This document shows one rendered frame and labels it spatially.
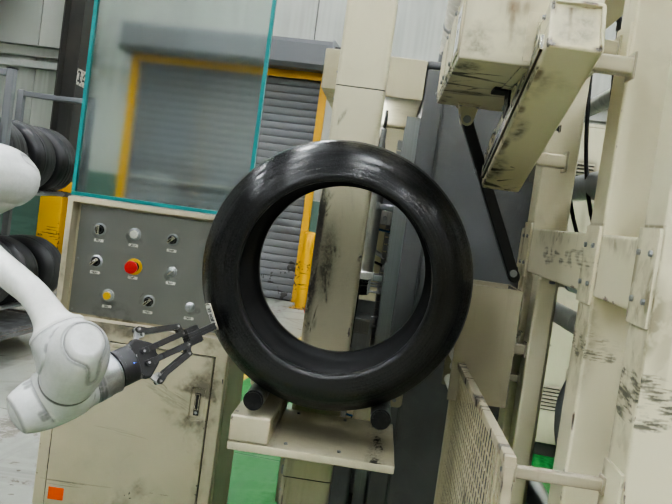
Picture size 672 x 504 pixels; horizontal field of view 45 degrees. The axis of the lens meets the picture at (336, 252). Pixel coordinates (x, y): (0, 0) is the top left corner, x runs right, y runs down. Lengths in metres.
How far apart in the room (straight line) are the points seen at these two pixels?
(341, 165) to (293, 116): 9.56
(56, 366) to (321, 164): 0.68
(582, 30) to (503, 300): 0.83
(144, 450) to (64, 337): 1.25
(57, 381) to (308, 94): 9.97
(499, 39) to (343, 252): 0.81
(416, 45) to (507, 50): 9.68
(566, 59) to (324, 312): 0.99
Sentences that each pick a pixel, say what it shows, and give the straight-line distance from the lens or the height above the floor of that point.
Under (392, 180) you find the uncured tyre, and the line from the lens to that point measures 1.73.
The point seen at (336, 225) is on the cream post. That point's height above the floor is 1.30.
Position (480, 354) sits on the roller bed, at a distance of 2.09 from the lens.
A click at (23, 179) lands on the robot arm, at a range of 1.95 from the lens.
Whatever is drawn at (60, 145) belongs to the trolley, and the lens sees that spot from 6.34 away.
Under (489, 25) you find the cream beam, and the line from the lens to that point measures 1.55.
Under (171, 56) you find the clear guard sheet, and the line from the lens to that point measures 2.59.
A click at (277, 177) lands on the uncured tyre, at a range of 1.74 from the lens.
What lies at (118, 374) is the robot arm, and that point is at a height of 0.97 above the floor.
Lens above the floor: 1.34
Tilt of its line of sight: 3 degrees down
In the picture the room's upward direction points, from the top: 8 degrees clockwise
